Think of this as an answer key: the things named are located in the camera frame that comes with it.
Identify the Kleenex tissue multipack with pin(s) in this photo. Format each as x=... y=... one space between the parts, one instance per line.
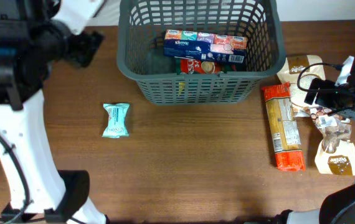
x=205 y=46

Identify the white rice bag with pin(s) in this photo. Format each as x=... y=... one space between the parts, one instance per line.
x=289 y=73

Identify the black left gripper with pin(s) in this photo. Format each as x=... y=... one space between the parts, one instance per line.
x=86 y=47

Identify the grey plastic basket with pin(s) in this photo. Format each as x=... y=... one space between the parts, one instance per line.
x=142 y=28

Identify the orange spaghetti packet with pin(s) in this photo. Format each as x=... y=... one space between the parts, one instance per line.
x=283 y=126

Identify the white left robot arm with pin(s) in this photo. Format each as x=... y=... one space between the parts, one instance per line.
x=34 y=35

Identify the beige nuts bag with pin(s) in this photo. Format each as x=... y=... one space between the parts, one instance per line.
x=336 y=152

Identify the teal wet wipes pack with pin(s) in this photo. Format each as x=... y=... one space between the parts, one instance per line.
x=116 y=127

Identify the green Nescafe coffee bag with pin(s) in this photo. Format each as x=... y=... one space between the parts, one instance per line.
x=192 y=66

